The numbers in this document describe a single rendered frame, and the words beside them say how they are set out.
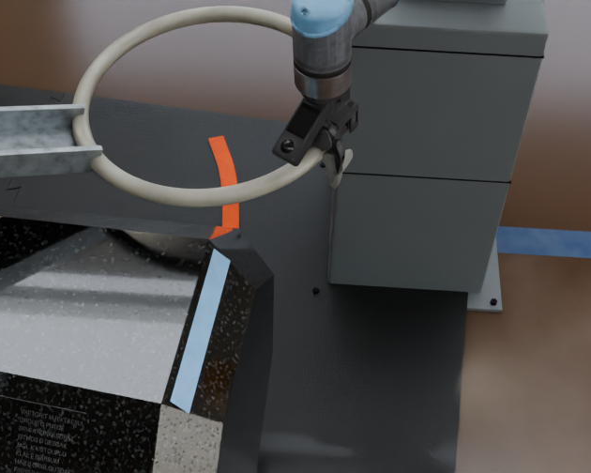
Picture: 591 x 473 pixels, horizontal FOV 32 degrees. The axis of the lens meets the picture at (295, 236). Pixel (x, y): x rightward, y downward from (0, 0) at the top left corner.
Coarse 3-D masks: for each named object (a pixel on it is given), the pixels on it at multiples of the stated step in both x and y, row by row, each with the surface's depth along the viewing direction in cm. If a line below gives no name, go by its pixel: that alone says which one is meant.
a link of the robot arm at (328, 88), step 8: (296, 72) 161; (344, 72) 159; (296, 80) 162; (304, 80) 160; (312, 80) 159; (320, 80) 159; (328, 80) 159; (336, 80) 159; (344, 80) 160; (304, 88) 161; (312, 88) 160; (320, 88) 160; (328, 88) 160; (336, 88) 160; (344, 88) 162; (312, 96) 161; (320, 96) 161; (328, 96) 161; (336, 96) 162
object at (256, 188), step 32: (128, 32) 194; (160, 32) 196; (288, 32) 193; (96, 64) 189; (96, 160) 174; (128, 192) 171; (160, 192) 169; (192, 192) 168; (224, 192) 168; (256, 192) 168
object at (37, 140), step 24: (0, 120) 175; (24, 120) 177; (48, 120) 179; (0, 144) 174; (24, 144) 176; (48, 144) 177; (72, 144) 179; (0, 168) 168; (24, 168) 170; (48, 168) 172; (72, 168) 174
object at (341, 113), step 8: (304, 96) 164; (344, 96) 169; (336, 104) 169; (344, 104) 170; (352, 104) 172; (336, 112) 170; (344, 112) 169; (352, 112) 170; (328, 120) 168; (336, 120) 168; (344, 120) 169; (352, 120) 174; (328, 128) 167; (336, 128) 169; (344, 128) 173; (352, 128) 173; (320, 136) 169; (328, 136) 168; (336, 136) 169; (312, 144) 172; (320, 144) 171; (328, 144) 169
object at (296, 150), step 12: (300, 108) 167; (312, 108) 166; (324, 108) 165; (300, 120) 166; (312, 120) 165; (324, 120) 166; (288, 132) 166; (300, 132) 166; (312, 132) 165; (276, 144) 167; (288, 144) 165; (300, 144) 165; (288, 156) 165; (300, 156) 166
